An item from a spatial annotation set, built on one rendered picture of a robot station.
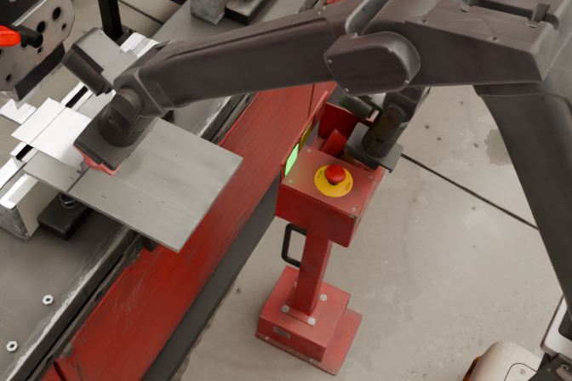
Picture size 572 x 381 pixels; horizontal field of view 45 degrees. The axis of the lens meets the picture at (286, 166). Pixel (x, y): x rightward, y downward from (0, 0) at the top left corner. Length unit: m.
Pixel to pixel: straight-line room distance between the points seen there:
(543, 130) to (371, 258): 1.64
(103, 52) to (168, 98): 0.13
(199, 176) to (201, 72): 0.35
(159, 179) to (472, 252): 1.38
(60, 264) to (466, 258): 1.40
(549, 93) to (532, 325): 1.72
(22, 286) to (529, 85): 0.82
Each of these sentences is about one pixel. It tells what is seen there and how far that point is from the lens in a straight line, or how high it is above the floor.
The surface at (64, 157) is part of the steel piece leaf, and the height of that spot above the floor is 1.00.
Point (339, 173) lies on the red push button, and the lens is 1.26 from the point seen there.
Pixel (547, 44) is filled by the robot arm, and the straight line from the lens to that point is 0.46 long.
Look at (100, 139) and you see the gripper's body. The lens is 0.93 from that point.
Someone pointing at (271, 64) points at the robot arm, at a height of 1.40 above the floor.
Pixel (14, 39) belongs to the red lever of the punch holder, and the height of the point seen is 1.28.
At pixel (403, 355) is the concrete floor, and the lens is 2.00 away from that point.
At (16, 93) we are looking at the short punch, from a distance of 0.98.
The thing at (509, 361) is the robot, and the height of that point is 0.28.
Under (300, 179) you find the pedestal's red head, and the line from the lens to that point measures 1.28.
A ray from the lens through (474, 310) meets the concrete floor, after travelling 2.12.
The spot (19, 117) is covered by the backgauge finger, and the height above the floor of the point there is 1.01.
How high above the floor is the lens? 1.83
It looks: 54 degrees down
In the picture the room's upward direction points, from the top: 8 degrees clockwise
